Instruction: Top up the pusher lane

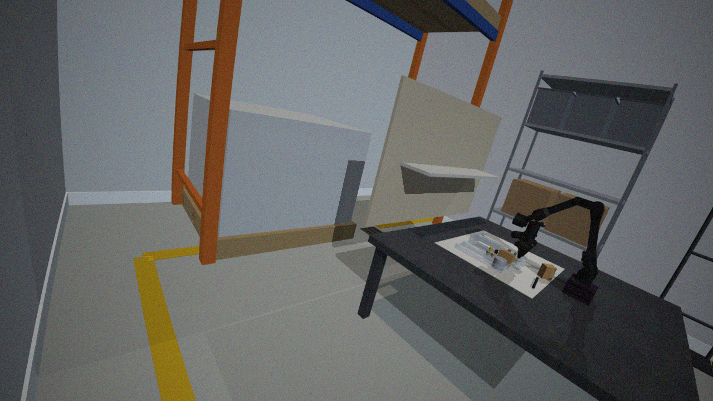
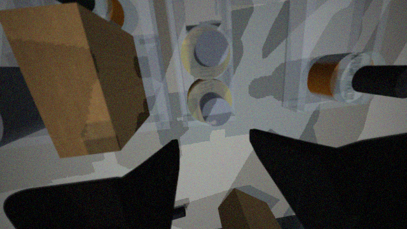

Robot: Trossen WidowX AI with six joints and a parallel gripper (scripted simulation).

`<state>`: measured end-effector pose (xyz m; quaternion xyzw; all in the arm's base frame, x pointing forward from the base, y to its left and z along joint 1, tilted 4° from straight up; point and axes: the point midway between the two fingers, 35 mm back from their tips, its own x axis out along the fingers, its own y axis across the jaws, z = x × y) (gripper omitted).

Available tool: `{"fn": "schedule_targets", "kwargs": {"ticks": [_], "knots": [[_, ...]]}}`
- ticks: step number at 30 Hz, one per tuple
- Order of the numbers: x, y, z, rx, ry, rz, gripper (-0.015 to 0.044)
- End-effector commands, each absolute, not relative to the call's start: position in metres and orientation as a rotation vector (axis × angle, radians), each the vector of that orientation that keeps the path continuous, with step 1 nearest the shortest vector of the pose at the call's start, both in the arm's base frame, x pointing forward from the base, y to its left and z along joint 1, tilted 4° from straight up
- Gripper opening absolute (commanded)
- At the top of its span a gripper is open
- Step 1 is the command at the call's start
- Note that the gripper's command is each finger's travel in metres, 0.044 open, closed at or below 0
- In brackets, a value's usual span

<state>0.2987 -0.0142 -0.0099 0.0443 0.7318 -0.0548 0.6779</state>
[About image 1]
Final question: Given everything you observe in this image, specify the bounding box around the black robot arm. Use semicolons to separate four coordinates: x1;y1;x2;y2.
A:
512;197;604;287

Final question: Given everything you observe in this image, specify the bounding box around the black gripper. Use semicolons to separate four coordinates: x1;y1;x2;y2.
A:
514;230;537;258

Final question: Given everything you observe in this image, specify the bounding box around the brown rectangular block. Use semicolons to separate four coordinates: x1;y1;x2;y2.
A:
538;263;557;280

